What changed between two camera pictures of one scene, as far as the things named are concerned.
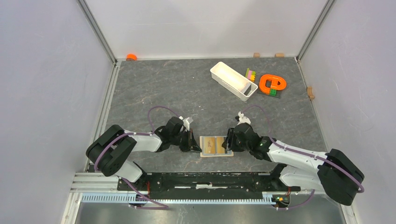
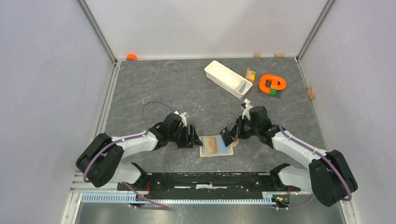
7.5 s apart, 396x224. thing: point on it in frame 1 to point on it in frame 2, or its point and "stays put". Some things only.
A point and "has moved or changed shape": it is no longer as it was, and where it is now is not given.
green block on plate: x=273 y=92 stays put
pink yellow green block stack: x=250 y=74 stays put
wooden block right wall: x=309 y=93 stays put
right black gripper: x=230 y=137 to x=237 y=132
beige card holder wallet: x=211 y=146 stays put
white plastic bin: x=229 y=79 has moved or changed shape
